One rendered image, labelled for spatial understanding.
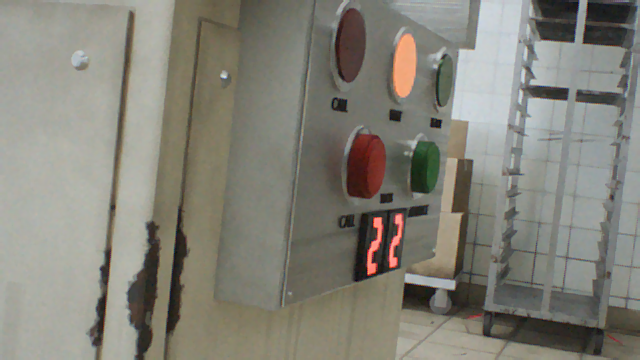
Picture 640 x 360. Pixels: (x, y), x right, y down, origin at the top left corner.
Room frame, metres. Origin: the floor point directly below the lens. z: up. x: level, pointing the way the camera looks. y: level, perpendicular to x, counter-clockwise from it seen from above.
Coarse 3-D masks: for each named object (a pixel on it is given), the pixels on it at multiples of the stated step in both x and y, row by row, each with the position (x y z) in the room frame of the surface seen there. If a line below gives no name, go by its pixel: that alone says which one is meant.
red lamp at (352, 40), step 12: (348, 12) 0.38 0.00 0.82; (348, 24) 0.38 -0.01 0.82; (360, 24) 0.39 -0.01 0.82; (348, 36) 0.38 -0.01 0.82; (360, 36) 0.39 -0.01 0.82; (348, 48) 0.38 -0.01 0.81; (360, 48) 0.40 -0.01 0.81; (348, 60) 0.38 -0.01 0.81; (360, 60) 0.40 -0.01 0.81; (348, 72) 0.39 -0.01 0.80
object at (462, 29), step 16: (384, 0) 0.61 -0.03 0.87; (400, 0) 0.60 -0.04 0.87; (416, 0) 0.60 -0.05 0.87; (432, 0) 0.59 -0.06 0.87; (448, 0) 0.59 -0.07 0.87; (464, 0) 0.59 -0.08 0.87; (480, 0) 0.61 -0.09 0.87; (416, 16) 0.60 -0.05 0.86; (432, 16) 0.59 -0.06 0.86; (448, 16) 0.59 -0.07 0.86; (464, 16) 0.59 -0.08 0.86; (448, 32) 0.59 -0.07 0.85; (464, 32) 0.58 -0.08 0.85; (464, 48) 0.61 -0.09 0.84
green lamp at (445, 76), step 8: (448, 56) 0.54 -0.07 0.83; (448, 64) 0.54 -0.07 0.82; (440, 72) 0.52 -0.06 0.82; (448, 72) 0.54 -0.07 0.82; (440, 80) 0.52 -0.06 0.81; (448, 80) 0.54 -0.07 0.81; (440, 88) 0.53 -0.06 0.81; (448, 88) 0.54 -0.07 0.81; (440, 96) 0.53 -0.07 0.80; (448, 96) 0.55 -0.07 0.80; (440, 104) 0.53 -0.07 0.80
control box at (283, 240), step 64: (256, 0) 0.36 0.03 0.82; (320, 0) 0.36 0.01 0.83; (256, 64) 0.36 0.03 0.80; (320, 64) 0.36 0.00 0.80; (384, 64) 0.44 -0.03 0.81; (256, 128) 0.36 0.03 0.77; (320, 128) 0.37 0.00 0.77; (384, 128) 0.45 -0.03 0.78; (448, 128) 0.57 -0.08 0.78; (256, 192) 0.36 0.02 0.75; (320, 192) 0.38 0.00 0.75; (384, 192) 0.46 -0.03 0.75; (256, 256) 0.36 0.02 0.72; (320, 256) 0.39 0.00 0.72; (384, 256) 0.46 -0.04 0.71
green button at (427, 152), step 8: (424, 144) 0.50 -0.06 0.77; (432, 144) 0.50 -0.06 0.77; (416, 152) 0.50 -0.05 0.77; (424, 152) 0.49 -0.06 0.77; (432, 152) 0.50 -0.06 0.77; (416, 160) 0.49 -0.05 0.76; (424, 160) 0.49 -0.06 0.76; (432, 160) 0.50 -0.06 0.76; (416, 168) 0.49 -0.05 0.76; (424, 168) 0.49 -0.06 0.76; (432, 168) 0.50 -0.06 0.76; (416, 176) 0.49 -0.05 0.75; (424, 176) 0.49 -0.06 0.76; (432, 176) 0.50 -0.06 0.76; (416, 184) 0.50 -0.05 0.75; (424, 184) 0.50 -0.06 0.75; (432, 184) 0.51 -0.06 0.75; (424, 192) 0.50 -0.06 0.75
